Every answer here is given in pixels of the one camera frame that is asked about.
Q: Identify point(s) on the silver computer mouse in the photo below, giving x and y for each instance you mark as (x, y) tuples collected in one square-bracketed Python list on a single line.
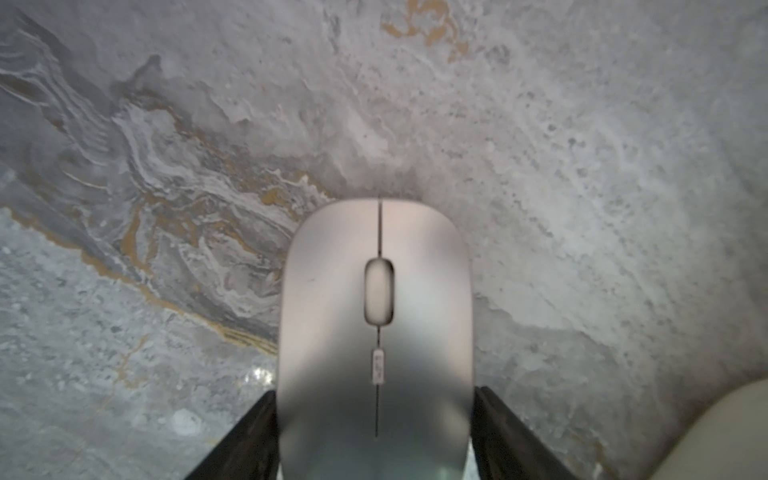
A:
[(375, 353)]

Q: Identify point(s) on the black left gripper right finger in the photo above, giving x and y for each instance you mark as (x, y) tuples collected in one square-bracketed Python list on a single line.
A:
[(505, 448)]

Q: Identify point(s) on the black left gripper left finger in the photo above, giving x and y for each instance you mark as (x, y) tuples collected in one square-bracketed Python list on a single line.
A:
[(249, 451)]

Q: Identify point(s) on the white plastic storage box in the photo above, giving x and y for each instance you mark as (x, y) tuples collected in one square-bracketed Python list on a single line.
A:
[(729, 441)]

